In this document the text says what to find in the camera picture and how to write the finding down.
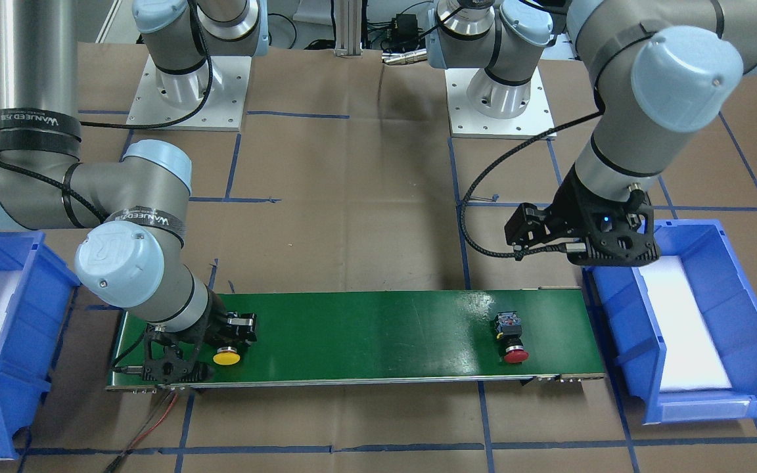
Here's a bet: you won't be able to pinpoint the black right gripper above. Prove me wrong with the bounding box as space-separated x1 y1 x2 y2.
141 292 256 384

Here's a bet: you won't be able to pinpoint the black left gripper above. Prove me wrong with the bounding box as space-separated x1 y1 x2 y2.
505 169 660 267

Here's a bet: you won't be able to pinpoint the yellow push button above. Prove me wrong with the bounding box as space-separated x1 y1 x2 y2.
212 345 242 366

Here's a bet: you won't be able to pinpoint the red push button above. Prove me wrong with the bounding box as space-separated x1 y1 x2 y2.
493 311 530 363

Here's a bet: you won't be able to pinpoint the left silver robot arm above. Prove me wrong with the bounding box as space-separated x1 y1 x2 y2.
459 1 757 267

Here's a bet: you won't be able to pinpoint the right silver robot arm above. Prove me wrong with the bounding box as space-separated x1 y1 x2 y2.
0 1 256 384

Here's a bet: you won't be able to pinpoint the green conveyor belt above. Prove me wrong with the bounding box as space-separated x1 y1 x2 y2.
104 279 607 395

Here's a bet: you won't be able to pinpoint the black power adapter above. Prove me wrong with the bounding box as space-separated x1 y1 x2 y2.
388 13 419 46

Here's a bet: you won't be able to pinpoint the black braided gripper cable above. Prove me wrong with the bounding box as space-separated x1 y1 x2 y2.
0 0 215 224
459 108 606 259

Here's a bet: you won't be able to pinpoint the red black conveyor wires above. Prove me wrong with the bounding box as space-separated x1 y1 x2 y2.
104 389 181 473

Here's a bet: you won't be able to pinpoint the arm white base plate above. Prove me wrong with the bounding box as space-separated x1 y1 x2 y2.
445 68 555 139
126 56 252 131

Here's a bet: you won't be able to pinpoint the black braided right gripper cable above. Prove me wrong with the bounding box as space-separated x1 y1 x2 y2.
0 0 215 224

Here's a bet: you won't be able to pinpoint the aluminium frame post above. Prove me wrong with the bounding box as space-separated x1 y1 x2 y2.
331 1 367 57

